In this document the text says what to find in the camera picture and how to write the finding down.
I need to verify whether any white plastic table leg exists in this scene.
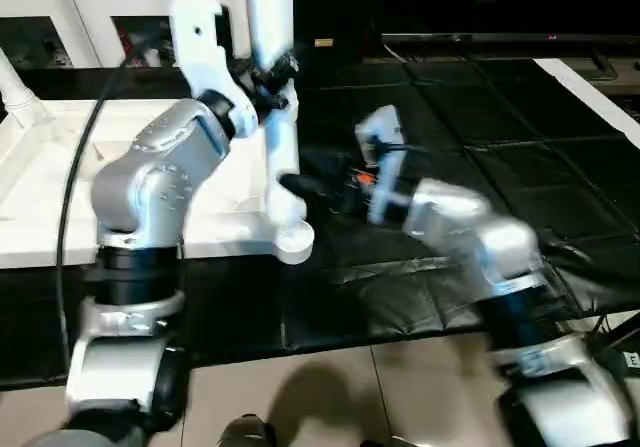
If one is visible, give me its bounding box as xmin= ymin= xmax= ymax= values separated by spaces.
xmin=243 ymin=0 xmax=317 ymax=267
xmin=0 ymin=51 xmax=47 ymax=130

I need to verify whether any white plastic table top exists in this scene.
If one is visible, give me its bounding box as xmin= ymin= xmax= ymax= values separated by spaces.
xmin=0 ymin=95 xmax=293 ymax=268

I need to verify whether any black work mat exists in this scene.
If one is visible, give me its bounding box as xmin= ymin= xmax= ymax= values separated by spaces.
xmin=0 ymin=52 xmax=640 ymax=386

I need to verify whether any white glass-door cabinet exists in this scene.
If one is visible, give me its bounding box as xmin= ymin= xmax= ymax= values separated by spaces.
xmin=0 ymin=0 xmax=251 ymax=70

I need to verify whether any grey left robot foot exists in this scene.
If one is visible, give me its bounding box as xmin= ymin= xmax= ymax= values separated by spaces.
xmin=220 ymin=417 xmax=277 ymax=447

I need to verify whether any white edge strip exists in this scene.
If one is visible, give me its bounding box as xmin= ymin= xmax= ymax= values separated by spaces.
xmin=534 ymin=57 xmax=640 ymax=120

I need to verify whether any black metal rail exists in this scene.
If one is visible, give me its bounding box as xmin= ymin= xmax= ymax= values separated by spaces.
xmin=380 ymin=31 xmax=640 ymax=50

